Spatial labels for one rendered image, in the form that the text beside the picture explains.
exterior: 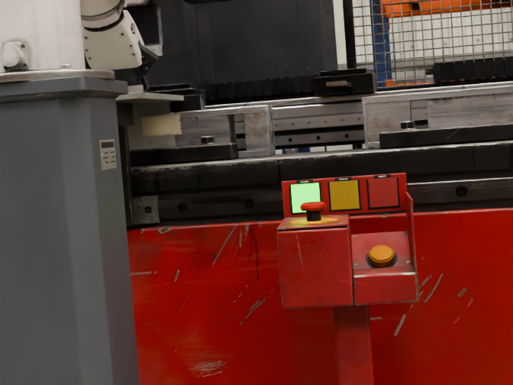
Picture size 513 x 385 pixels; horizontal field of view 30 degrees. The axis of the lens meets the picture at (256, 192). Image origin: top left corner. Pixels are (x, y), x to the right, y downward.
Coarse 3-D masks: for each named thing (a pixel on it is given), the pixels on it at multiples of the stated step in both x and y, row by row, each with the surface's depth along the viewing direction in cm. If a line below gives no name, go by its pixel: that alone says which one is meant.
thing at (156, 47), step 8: (128, 8) 182; (136, 8) 182; (144, 8) 182; (152, 8) 181; (136, 16) 182; (144, 16) 182; (152, 16) 182; (160, 16) 183; (136, 24) 182; (144, 24) 182; (152, 24) 182; (160, 24) 183; (144, 32) 182; (152, 32) 182; (160, 32) 182; (144, 40) 182; (152, 40) 182; (160, 40) 182; (152, 48) 183; (160, 48) 183
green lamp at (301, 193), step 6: (294, 186) 154; (300, 186) 154; (306, 186) 154; (312, 186) 154; (318, 186) 154; (294, 192) 154; (300, 192) 154; (306, 192) 154; (312, 192) 154; (318, 192) 154; (294, 198) 154; (300, 198) 154; (306, 198) 154; (312, 198) 154; (318, 198) 154; (294, 204) 154; (300, 204) 154; (294, 210) 154; (300, 210) 154
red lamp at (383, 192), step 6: (372, 180) 153; (378, 180) 152; (384, 180) 152; (390, 180) 152; (396, 180) 152; (372, 186) 153; (378, 186) 152; (384, 186) 152; (390, 186) 152; (396, 186) 152; (372, 192) 153; (378, 192) 153; (384, 192) 152; (390, 192) 152; (396, 192) 152; (372, 198) 153; (378, 198) 153; (384, 198) 153; (390, 198) 152; (396, 198) 152; (372, 204) 153; (378, 204) 153; (384, 204) 153; (390, 204) 152; (396, 204) 152
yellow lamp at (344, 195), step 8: (336, 184) 153; (344, 184) 153; (352, 184) 153; (336, 192) 153; (344, 192) 153; (352, 192) 153; (336, 200) 153; (344, 200) 153; (352, 200) 153; (336, 208) 153; (344, 208) 153; (352, 208) 153
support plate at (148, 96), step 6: (120, 96) 156; (126, 96) 156; (132, 96) 155; (138, 96) 155; (144, 96) 157; (150, 96) 160; (156, 96) 164; (162, 96) 167; (168, 96) 171; (174, 96) 174; (180, 96) 179; (126, 102) 169; (132, 102) 171; (138, 102) 174; (144, 102) 176; (150, 102) 178; (156, 102) 180
